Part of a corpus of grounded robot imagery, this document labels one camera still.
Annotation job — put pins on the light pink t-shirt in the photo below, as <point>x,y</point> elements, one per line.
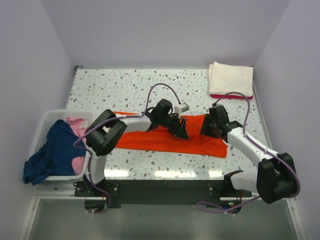
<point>78,126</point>

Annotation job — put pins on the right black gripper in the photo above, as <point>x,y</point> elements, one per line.
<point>204,129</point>

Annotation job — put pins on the folded cream t-shirt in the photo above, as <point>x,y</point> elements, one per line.
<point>224,78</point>

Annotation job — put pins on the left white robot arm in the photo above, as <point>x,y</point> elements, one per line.
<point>105,132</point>

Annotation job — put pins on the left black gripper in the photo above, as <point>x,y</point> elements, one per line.
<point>179,129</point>

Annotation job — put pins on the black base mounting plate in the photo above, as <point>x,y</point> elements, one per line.
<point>113,194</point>

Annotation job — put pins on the folded pink t-shirt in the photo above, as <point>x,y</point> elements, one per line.
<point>231,96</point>

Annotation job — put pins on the white plastic laundry basket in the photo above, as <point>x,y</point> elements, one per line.
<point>46,122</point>

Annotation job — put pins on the orange t-shirt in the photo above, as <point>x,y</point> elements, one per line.
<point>160,140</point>

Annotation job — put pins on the navy blue t-shirt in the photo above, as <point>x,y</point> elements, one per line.
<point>57,157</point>

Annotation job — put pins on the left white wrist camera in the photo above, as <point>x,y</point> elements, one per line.
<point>181,108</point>

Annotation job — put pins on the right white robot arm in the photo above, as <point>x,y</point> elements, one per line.
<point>275,176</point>

